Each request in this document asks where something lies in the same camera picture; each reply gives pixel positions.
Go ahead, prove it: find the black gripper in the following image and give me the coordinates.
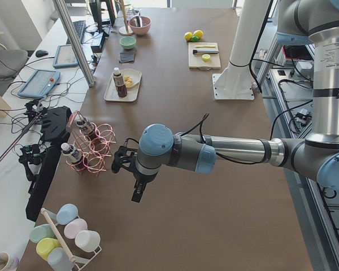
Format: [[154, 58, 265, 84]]
[[131, 172, 157, 202]]

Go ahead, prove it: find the tea bottle brown liquid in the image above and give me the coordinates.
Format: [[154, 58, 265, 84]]
[[112, 67, 127, 98]]

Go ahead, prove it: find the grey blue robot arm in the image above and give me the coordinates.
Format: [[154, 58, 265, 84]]
[[132, 1, 339, 202]]

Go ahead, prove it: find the tea bottle front rack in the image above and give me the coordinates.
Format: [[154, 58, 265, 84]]
[[61, 143, 85, 171]]

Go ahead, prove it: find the tea bottle rack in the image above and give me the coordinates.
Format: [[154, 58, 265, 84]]
[[61, 143, 85, 171], [76, 119, 98, 140]]

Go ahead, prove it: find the tea bottle rear rack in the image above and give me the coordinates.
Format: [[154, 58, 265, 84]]
[[76, 119, 98, 140]]

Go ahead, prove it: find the beige serving tray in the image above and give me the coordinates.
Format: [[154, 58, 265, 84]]
[[104, 68, 142, 102]]

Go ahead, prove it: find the white cup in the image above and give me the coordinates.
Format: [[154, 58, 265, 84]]
[[75, 230, 101, 252]]

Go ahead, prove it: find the light blue cup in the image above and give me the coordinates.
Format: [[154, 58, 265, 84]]
[[56, 203, 79, 225]]

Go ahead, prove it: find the pink cup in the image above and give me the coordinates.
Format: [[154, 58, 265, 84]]
[[64, 218, 88, 239]]

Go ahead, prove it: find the grey blue cup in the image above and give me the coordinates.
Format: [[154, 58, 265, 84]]
[[47, 247, 74, 271]]

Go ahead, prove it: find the mint green cup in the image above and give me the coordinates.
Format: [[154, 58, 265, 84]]
[[29, 224, 55, 243]]

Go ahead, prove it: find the yellow cup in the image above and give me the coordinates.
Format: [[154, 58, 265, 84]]
[[36, 237, 61, 261]]

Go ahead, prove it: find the white round plate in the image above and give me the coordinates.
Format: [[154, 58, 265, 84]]
[[123, 73, 141, 89]]

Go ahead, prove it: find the dark grey folded cloth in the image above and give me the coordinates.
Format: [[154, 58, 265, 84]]
[[119, 51, 136, 63]]

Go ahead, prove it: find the wooden cutting board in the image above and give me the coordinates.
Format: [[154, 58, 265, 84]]
[[188, 42, 221, 69]]

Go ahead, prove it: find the blue teach pendant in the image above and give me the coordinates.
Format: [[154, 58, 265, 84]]
[[18, 69, 60, 99], [53, 45, 79, 68]]

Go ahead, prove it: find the mint green bowl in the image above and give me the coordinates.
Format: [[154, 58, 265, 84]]
[[119, 36, 137, 50]]

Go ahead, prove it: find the half lemon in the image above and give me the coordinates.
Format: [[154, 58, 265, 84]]
[[202, 54, 211, 62]]

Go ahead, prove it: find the steel muddler black tip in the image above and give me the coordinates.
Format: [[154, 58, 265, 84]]
[[192, 49, 219, 55]]

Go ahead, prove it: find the wooden mug tree stand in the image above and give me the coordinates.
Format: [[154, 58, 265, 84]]
[[115, 0, 134, 36]]

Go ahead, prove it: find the yellow lemon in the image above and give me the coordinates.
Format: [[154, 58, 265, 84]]
[[184, 32, 193, 41], [193, 29, 203, 39]]

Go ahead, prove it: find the pink bowl with ice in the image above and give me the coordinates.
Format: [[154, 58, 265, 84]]
[[128, 15, 151, 36]]

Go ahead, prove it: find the black computer mouse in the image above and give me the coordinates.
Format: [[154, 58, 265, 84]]
[[35, 50, 49, 58]]

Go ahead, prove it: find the black keyboard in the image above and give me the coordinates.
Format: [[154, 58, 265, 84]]
[[72, 20, 86, 43]]

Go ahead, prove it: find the grey office chair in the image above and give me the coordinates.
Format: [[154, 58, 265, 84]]
[[0, 31, 28, 81]]

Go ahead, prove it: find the copper wire bottle rack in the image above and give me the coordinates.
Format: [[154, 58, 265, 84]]
[[66, 111, 116, 176]]

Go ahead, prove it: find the white wire cup rack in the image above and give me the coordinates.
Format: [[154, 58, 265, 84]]
[[40, 208, 102, 270]]

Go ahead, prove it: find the braided ring pastry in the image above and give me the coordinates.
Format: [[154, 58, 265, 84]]
[[124, 76, 133, 88]]

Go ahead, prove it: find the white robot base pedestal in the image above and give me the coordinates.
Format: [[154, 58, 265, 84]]
[[212, 0, 272, 100]]

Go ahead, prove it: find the aluminium frame post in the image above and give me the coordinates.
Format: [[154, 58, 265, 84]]
[[53, 0, 95, 87]]

